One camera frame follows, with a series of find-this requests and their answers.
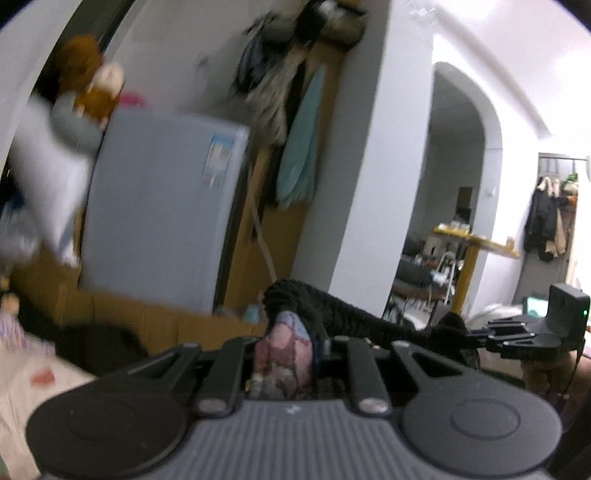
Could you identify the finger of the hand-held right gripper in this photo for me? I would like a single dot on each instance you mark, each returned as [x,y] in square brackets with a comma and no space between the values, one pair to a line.
[521,346]
[503,326]

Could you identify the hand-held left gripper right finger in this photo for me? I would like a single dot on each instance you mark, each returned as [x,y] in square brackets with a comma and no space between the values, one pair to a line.
[355,364]

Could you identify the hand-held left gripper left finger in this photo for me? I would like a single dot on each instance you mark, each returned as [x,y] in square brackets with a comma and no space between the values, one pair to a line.
[240,360]

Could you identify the black garment bear print lining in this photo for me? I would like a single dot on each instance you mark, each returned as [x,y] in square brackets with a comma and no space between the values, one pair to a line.
[323,304]

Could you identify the lit screen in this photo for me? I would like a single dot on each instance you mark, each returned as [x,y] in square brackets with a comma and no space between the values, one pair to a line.
[536,307]

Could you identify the pastel blue container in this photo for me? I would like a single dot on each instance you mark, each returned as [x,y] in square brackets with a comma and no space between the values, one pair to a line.
[253,314]

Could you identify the yellow table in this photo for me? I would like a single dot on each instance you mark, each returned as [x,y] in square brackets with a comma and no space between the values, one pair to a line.
[489,247]

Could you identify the beige hanging coat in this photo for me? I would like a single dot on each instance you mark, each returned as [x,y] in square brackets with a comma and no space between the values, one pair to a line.
[563,221]

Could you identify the black hanging coat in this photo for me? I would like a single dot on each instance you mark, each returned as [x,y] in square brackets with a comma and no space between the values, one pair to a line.
[540,221]

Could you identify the black chair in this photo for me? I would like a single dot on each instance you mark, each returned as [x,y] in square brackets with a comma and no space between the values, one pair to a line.
[415,277]

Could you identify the flattened cardboard box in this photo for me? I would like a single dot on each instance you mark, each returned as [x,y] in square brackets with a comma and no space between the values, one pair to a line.
[138,318]

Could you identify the crumpled black cloth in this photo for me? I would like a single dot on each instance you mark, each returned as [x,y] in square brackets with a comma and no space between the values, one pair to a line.
[106,346]

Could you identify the teal towel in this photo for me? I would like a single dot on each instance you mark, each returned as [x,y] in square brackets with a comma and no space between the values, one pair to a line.
[300,152]

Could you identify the white printed bed sheet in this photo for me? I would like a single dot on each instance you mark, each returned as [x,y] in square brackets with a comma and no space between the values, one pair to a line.
[18,392]

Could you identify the teddy bear floral outfit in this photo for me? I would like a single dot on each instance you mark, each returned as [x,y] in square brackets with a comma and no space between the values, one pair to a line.
[9,318]

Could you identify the grey plastic bag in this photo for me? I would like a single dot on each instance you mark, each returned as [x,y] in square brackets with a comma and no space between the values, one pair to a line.
[18,240]

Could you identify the beige fur coat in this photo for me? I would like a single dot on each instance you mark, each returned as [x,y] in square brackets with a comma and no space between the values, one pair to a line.
[272,101]

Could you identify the white pillow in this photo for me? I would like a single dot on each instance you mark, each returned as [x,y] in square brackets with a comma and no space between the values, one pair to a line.
[46,175]

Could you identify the pink cloth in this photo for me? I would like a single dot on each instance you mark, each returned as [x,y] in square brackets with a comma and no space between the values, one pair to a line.
[134,101]

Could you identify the grey cushion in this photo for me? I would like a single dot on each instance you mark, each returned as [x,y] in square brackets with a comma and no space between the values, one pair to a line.
[74,129]

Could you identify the dark hanging jacket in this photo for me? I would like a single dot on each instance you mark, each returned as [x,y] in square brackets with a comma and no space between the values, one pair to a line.
[254,55]

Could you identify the brown plush toy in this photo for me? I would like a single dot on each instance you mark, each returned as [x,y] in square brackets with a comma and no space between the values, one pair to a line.
[87,60]

